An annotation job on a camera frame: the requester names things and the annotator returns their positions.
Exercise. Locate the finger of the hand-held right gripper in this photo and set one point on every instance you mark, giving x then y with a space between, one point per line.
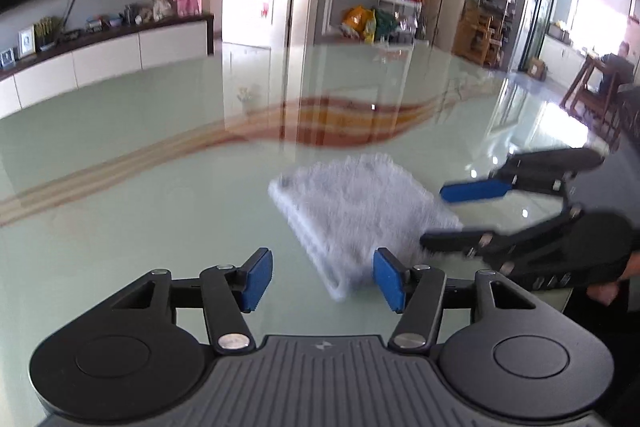
450 241
475 190

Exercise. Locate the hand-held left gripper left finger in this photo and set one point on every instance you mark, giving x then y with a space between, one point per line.
256 281

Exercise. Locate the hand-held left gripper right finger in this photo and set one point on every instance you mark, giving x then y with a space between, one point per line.
390 279

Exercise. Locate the grey fluffy towel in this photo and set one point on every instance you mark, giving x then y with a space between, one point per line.
350 207

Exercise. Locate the person's right forearm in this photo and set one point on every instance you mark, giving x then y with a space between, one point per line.
635 264

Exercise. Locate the person's right hand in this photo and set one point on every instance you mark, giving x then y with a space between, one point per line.
602 293

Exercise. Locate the cardboard box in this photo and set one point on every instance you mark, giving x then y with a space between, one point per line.
536 68

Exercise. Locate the wooden dining table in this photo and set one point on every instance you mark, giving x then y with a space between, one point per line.
587 79

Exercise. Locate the wooden storage shelf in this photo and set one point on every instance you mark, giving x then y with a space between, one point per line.
487 27

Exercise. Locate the green snack bag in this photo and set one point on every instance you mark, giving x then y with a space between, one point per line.
386 24

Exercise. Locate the orange snack bag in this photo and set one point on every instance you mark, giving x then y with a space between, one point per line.
357 23

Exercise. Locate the white long tv cabinet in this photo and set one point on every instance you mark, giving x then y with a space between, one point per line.
110 52

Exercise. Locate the dark glass jar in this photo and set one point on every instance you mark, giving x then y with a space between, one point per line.
129 13

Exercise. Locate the stack of books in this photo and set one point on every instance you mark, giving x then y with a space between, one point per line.
95 23

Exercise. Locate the yellow-green potted plant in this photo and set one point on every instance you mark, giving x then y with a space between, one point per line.
47 32

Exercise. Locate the white photo frame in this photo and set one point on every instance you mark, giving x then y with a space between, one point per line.
26 41

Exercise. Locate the small dark photo frame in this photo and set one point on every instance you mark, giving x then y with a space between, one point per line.
7 58

